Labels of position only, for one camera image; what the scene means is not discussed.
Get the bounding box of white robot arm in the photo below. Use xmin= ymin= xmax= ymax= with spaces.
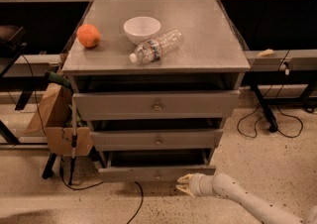
xmin=176 ymin=173 xmax=317 ymax=224

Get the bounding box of orange fruit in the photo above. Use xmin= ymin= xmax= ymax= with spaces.
xmin=76 ymin=24 xmax=101 ymax=49

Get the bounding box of grey top drawer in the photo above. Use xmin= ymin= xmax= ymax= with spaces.
xmin=73 ymin=90 xmax=240 ymax=121

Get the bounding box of grey middle drawer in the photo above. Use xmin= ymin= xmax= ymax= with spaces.
xmin=90 ymin=129 xmax=223 ymax=151

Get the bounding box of grey bottom drawer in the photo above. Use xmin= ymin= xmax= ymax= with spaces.
xmin=99 ymin=149 xmax=216 ymax=182

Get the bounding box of grey drawer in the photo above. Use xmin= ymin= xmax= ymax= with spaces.
xmin=90 ymin=129 xmax=223 ymax=151
xmin=99 ymin=149 xmax=216 ymax=182
xmin=73 ymin=90 xmax=240 ymax=121

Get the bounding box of black floor cable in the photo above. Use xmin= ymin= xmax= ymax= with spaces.
xmin=236 ymin=49 xmax=304 ymax=139
xmin=126 ymin=181 xmax=145 ymax=224

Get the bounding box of grey metal rail left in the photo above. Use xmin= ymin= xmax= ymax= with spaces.
xmin=0 ymin=55 xmax=61 ymax=77

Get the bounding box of black floor cable right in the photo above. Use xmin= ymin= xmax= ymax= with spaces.
xmin=236 ymin=49 xmax=304 ymax=139

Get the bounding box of clear plastic water bottle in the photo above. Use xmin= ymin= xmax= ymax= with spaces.
xmin=129 ymin=29 xmax=184 ymax=64

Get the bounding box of white ceramic bowl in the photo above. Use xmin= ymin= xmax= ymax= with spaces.
xmin=124 ymin=16 xmax=160 ymax=45

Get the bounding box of green handled grabber stick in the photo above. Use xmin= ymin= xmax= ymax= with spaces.
xmin=45 ymin=70 xmax=77 ymax=186

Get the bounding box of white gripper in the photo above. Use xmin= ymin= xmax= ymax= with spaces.
xmin=176 ymin=173 xmax=215 ymax=197

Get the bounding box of small yellow foam piece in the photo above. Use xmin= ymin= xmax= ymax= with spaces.
xmin=258 ymin=49 xmax=273 ymax=57

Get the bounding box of brown cardboard box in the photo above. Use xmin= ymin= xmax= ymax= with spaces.
xmin=24 ymin=82 xmax=94 ymax=158

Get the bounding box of grey drawer cabinet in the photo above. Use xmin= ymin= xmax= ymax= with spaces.
xmin=61 ymin=0 xmax=252 ymax=169

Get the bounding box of grey metal rail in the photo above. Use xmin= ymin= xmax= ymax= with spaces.
xmin=245 ymin=50 xmax=317 ymax=72
xmin=0 ymin=55 xmax=61 ymax=77

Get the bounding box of black table leg right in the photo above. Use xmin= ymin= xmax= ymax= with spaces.
xmin=251 ymin=84 xmax=278 ymax=133

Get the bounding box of black floor cable front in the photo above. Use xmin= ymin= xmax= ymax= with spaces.
xmin=126 ymin=181 xmax=145 ymax=224

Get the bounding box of grey metal rail right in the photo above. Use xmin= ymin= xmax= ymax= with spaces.
xmin=245 ymin=50 xmax=317 ymax=72

